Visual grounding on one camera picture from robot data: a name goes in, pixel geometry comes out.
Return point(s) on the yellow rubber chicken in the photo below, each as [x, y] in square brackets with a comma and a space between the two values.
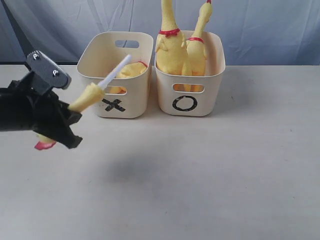
[171, 45]
[195, 44]

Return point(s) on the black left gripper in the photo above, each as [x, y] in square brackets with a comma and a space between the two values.
[47, 115]

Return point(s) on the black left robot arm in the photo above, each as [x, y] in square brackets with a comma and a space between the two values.
[23, 109]

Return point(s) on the detached chicken head with tube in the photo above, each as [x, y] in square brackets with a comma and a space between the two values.
[92, 94]

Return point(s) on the cream bin marked X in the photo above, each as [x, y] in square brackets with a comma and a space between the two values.
[103, 53]

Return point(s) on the blue backdrop curtain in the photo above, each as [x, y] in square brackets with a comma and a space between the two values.
[253, 32]

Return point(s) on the headless yellow chicken body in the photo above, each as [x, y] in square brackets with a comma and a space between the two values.
[128, 71]

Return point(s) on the cream bin marked O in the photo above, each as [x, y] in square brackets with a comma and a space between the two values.
[193, 96]

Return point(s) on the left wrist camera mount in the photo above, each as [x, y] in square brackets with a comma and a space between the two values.
[47, 73]

